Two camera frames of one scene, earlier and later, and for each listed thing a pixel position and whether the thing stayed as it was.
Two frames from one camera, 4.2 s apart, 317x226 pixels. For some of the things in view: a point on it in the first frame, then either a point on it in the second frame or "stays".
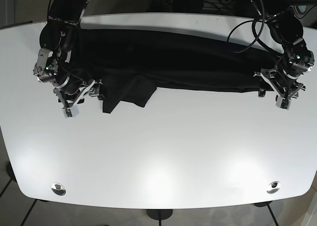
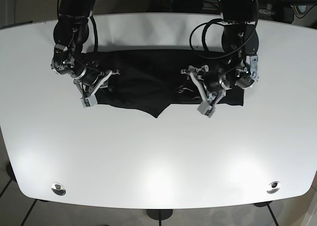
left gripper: (71, 90) -> (87, 81)
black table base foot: (159, 214) stays
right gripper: (285, 78) -> (244, 75)
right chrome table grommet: (273, 187) stays
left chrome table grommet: (58, 189) stays
